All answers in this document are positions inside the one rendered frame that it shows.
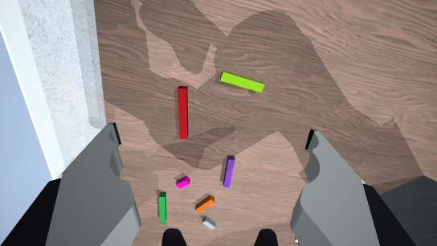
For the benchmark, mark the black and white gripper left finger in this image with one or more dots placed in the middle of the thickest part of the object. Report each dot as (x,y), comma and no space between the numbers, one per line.
(87,205)

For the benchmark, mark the red rod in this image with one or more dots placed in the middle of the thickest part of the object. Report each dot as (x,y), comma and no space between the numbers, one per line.
(183,111)

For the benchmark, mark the small magenta block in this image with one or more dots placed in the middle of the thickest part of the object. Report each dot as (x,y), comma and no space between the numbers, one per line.
(183,182)

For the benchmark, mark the purple rod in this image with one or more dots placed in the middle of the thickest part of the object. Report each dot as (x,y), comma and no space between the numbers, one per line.
(229,170)

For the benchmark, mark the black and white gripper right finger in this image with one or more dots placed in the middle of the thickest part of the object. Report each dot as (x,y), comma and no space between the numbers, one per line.
(336,208)

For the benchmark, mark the grey rod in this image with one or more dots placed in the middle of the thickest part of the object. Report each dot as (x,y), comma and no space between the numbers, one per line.
(208,222)

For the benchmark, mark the orange rectangular rod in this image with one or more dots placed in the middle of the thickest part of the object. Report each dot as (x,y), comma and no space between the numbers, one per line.
(204,203)

